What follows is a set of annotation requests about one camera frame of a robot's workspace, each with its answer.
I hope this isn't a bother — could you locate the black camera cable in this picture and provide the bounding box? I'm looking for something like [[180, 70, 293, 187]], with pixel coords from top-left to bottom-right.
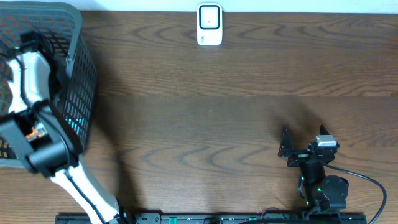
[[18, 52, 108, 224], [320, 160, 388, 224]]

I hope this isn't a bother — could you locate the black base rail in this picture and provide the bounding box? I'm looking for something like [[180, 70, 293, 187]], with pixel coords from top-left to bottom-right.
[[55, 212, 368, 224]]

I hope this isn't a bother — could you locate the grey plastic mesh basket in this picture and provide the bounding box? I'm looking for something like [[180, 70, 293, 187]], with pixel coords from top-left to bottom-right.
[[0, 1, 98, 169]]

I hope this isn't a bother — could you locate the black left camera cable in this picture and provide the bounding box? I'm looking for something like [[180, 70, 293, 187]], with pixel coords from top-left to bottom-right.
[[18, 52, 108, 224]]

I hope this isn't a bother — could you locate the orange tissue pack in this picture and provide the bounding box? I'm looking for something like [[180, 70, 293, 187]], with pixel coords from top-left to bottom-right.
[[25, 123, 47, 142]]

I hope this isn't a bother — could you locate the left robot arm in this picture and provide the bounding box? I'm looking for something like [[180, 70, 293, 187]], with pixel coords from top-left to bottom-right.
[[1, 32, 132, 223]]

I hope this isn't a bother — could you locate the white barcode scanner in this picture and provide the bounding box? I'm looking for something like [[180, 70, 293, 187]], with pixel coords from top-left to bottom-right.
[[197, 2, 223, 46]]

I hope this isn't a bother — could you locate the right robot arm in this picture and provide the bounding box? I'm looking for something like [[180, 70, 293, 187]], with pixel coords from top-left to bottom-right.
[[278, 125, 349, 213]]

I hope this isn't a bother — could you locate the black right camera cable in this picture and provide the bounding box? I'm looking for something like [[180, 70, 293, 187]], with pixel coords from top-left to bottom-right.
[[320, 160, 388, 224]]

